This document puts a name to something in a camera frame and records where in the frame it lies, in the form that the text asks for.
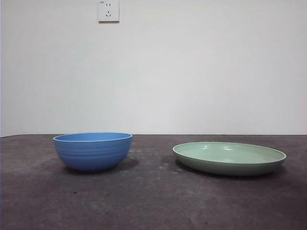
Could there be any green round plate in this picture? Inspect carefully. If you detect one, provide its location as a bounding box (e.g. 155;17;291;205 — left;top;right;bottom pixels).
172;141;287;177

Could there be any white wall socket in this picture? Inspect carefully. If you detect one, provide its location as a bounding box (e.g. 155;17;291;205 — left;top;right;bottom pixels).
98;0;120;23

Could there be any blue ribbed bowl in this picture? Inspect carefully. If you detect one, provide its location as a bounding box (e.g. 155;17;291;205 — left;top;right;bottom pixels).
52;132;133;172

